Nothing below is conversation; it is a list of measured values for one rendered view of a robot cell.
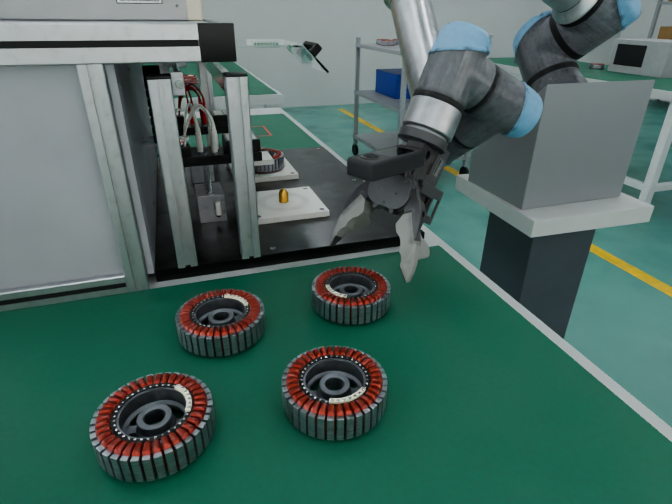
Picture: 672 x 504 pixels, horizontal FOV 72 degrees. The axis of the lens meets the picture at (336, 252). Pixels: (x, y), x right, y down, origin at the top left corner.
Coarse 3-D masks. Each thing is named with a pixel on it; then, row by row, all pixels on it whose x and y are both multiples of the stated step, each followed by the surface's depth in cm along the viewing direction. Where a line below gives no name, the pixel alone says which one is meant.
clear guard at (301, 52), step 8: (240, 40) 113; (248, 40) 113; (256, 40) 113; (264, 40) 114; (272, 40) 114; (280, 40) 114; (288, 48) 120; (296, 48) 110; (304, 48) 101; (296, 56) 121; (304, 56) 111; (312, 56) 102; (304, 64) 122; (312, 64) 111; (320, 64) 104; (328, 72) 105
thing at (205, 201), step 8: (200, 184) 92; (216, 184) 92; (200, 192) 88; (216, 192) 88; (200, 200) 86; (208, 200) 87; (216, 200) 87; (224, 200) 88; (200, 208) 87; (208, 208) 87; (224, 208) 88; (200, 216) 87; (208, 216) 88; (216, 216) 88; (224, 216) 89
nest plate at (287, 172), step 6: (288, 162) 120; (282, 168) 115; (288, 168) 115; (258, 174) 111; (264, 174) 111; (270, 174) 111; (276, 174) 111; (282, 174) 111; (288, 174) 111; (294, 174) 111; (258, 180) 109; (264, 180) 110; (270, 180) 110; (276, 180) 111
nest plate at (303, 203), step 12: (264, 192) 100; (276, 192) 100; (288, 192) 100; (300, 192) 100; (312, 192) 100; (264, 204) 94; (276, 204) 94; (288, 204) 94; (300, 204) 94; (312, 204) 94; (264, 216) 88; (276, 216) 88; (288, 216) 89; (300, 216) 90; (312, 216) 91; (324, 216) 92
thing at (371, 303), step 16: (336, 272) 69; (352, 272) 69; (368, 272) 69; (320, 288) 65; (336, 288) 69; (352, 288) 68; (368, 288) 68; (384, 288) 65; (320, 304) 63; (336, 304) 62; (352, 304) 62; (368, 304) 62; (384, 304) 64; (336, 320) 63; (352, 320) 62; (368, 320) 63
